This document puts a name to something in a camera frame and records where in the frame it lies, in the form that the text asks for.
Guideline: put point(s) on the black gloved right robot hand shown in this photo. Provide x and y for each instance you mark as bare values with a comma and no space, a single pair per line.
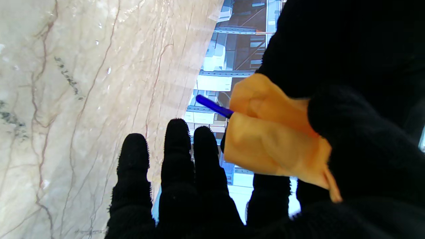
365,166

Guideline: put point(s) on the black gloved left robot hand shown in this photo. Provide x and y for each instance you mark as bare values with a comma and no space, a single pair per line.
348,46

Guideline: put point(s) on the yellow cloth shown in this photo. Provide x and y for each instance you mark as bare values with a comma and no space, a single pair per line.
275,132

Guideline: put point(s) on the blue glass rod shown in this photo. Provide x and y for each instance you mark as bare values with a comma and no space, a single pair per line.
214,106

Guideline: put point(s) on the warehouse print backdrop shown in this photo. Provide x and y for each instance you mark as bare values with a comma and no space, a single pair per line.
229,59

